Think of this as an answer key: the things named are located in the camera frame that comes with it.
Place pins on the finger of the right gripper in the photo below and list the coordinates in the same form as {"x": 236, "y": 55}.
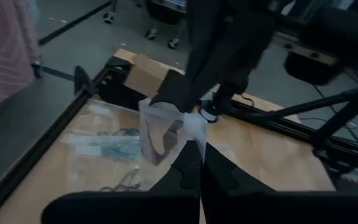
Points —
{"x": 228, "y": 96}
{"x": 176, "y": 90}

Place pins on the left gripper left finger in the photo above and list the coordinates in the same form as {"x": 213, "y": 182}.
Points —
{"x": 135, "y": 207}

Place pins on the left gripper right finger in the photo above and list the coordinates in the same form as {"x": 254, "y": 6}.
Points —
{"x": 275, "y": 208}

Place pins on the small cardboard box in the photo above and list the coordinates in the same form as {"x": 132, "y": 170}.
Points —
{"x": 145, "y": 74}

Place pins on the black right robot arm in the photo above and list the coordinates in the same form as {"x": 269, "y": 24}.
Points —
{"x": 204, "y": 9}

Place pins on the tape roll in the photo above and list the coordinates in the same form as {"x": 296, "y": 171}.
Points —
{"x": 208, "y": 115}

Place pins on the black wheeled chair base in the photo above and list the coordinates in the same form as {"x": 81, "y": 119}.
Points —
{"x": 163, "y": 9}

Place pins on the rack caster wheel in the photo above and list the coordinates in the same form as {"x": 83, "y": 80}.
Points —
{"x": 37, "y": 69}

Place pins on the pink chevron cloth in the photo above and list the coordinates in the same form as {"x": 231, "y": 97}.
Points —
{"x": 5, "y": 46}

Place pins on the black corner bracket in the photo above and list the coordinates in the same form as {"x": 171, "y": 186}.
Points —
{"x": 84, "y": 81}

